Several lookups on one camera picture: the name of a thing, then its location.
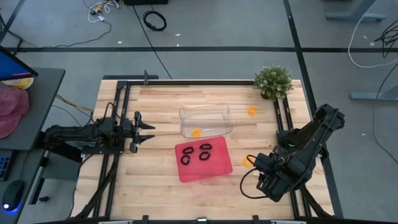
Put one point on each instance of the pink translucent plastic bin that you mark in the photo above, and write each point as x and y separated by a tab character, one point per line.
214	168

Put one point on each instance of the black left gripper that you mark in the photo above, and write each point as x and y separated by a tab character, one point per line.
135	147

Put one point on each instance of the clear plastic bin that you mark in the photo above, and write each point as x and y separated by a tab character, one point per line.
211	116

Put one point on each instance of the silver aluminium bar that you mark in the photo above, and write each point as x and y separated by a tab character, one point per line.
287	222
115	222

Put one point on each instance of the black computer monitor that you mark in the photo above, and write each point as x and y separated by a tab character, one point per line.
12	67

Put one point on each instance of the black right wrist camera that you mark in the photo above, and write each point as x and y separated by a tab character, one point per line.
263	161

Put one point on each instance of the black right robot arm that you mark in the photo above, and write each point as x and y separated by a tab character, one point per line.
323	130

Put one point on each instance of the black aluminium rig frame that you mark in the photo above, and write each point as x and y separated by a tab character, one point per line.
211	82

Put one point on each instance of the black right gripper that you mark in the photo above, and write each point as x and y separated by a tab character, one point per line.
276	180

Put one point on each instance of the black box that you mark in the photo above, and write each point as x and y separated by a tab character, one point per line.
146	2

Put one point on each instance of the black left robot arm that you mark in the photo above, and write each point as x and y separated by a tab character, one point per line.
77	133

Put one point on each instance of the black computer mouse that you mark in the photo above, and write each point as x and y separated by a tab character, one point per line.
13	194

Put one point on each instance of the small potted green plant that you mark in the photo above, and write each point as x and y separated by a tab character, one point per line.
273	81

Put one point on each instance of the dark grey desk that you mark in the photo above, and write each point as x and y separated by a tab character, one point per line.
37	109

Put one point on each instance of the grey desk foot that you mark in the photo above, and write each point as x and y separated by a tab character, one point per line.
354	16
373	96

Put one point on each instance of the black keyboard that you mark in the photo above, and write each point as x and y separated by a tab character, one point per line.
3	165

